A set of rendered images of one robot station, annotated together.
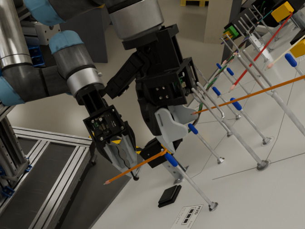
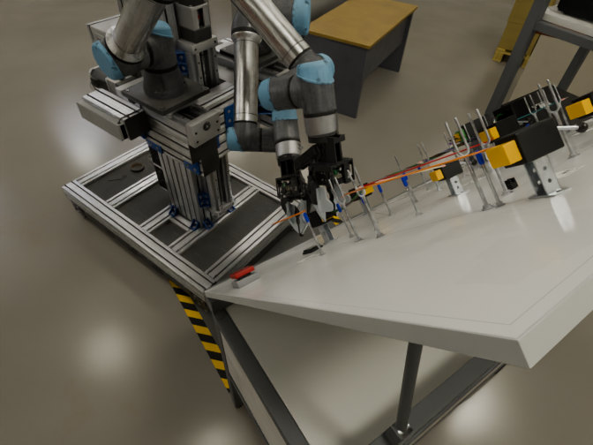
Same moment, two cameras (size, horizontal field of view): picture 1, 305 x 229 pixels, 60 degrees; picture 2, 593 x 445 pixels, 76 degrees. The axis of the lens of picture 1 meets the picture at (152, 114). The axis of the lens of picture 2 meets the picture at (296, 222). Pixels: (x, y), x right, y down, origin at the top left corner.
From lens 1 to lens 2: 50 cm
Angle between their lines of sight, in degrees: 18
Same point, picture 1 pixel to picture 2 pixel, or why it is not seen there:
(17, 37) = (252, 99)
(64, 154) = (268, 207)
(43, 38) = not seen: hidden behind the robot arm
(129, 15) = (312, 123)
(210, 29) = not seen: hidden behind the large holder
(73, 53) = (285, 125)
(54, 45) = (274, 116)
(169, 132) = (323, 205)
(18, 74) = (244, 129)
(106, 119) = (292, 183)
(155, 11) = (330, 124)
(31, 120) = (250, 162)
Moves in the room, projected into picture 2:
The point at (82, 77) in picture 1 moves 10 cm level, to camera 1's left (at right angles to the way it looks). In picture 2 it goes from (286, 147) to (255, 137)
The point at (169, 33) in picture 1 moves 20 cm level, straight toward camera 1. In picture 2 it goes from (334, 140) to (288, 193)
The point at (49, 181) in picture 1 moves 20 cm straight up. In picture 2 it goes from (245, 229) to (243, 203)
